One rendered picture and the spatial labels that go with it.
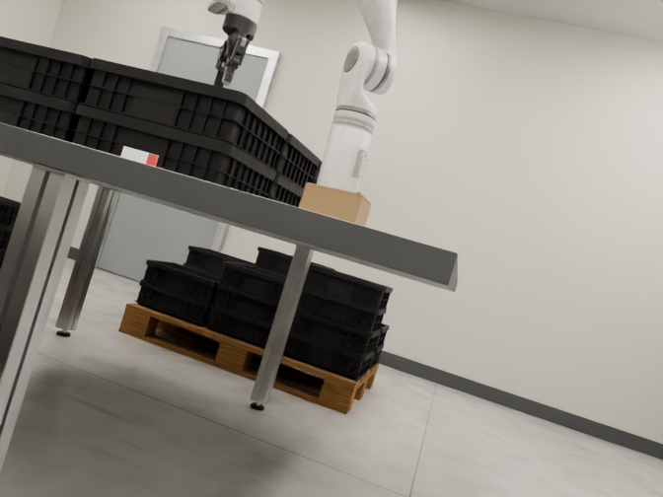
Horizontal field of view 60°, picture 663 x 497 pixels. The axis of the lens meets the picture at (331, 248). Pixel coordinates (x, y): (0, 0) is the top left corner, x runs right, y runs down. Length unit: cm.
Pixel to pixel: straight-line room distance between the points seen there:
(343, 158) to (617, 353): 347
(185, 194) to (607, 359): 393
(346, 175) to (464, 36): 358
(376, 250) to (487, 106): 391
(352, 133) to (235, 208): 56
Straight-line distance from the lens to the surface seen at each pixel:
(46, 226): 94
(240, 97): 126
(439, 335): 434
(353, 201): 121
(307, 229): 71
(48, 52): 155
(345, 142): 125
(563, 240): 441
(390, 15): 140
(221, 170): 126
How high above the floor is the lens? 65
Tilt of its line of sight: 1 degrees up
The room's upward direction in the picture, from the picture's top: 17 degrees clockwise
